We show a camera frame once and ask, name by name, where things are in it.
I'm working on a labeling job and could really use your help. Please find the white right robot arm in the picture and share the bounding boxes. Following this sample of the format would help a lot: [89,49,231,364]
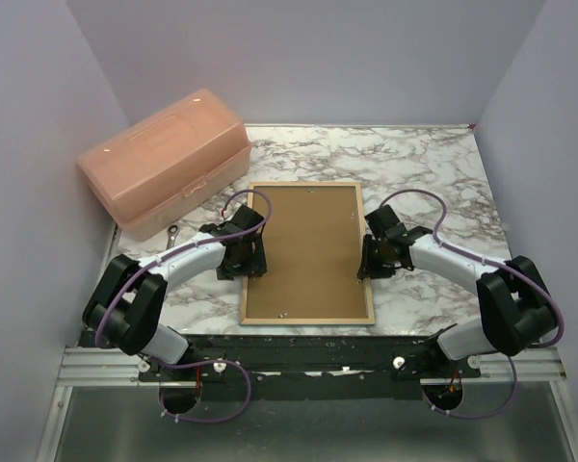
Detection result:
[357,205,560,377]

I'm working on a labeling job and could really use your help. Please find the aluminium mounting rail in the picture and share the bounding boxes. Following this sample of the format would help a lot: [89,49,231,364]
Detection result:
[59,335,566,384]

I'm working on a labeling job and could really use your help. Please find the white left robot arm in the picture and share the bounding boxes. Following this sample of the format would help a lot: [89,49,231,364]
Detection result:
[82,205,271,380]

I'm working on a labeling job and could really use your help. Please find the silver ratchet wrench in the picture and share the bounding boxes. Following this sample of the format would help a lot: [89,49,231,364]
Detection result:
[166,224,180,249]

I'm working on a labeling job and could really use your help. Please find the translucent orange plastic box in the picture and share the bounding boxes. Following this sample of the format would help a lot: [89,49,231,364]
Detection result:
[78,89,251,242]

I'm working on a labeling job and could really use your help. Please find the blue wooden picture frame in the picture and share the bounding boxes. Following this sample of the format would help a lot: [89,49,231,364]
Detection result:
[239,181,376,327]

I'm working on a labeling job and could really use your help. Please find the brown cardboard backing board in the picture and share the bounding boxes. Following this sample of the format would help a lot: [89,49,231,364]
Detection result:
[245,186,370,320]

